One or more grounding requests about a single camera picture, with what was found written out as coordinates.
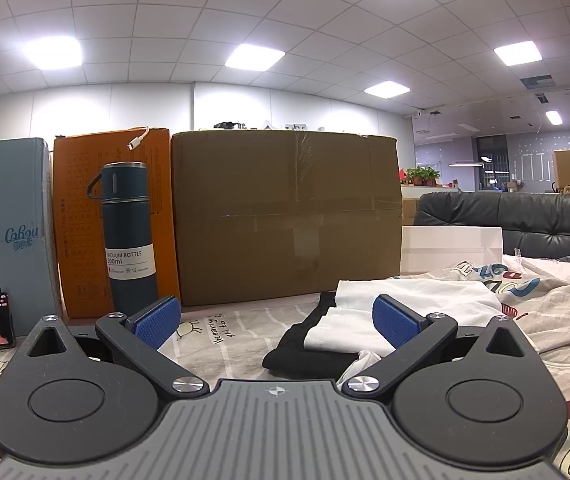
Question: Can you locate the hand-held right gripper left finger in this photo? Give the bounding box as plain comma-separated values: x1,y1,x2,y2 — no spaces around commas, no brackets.
26,296,210,402

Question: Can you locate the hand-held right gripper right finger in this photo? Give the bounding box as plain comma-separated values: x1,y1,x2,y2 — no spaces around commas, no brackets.
341,295,542,404

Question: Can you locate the white t-shirt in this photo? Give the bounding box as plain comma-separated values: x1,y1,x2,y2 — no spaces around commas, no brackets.
304,279,504,385

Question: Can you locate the light blue cardboard box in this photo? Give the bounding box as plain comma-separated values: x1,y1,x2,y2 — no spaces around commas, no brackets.
0,137,63,311

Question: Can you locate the dark blue vacuum bottle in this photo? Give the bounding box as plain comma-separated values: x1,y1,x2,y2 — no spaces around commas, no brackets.
86,161,160,314

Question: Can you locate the black garment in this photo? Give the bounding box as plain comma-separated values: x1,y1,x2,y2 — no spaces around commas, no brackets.
263,291,360,381

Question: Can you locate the white flat box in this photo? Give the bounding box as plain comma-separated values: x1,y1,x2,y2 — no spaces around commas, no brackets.
400,225,504,277

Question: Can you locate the orange cardboard box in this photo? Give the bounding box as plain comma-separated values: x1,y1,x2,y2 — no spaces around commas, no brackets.
53,128,182,319

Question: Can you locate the large brown cardboard box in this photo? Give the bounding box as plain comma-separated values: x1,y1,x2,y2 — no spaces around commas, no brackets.
171,129,404,308

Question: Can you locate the potted green plant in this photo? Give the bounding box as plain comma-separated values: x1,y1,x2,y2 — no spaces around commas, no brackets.
406,165,442,187

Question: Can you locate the clear plastic bag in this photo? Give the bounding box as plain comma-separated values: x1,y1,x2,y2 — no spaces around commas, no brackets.
504,247,570,288

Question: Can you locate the black leather sofa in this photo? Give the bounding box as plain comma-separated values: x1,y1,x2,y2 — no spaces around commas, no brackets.
413,191,570,267

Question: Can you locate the white charging cable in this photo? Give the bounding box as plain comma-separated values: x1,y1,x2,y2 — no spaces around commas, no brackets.
126,126,150,151

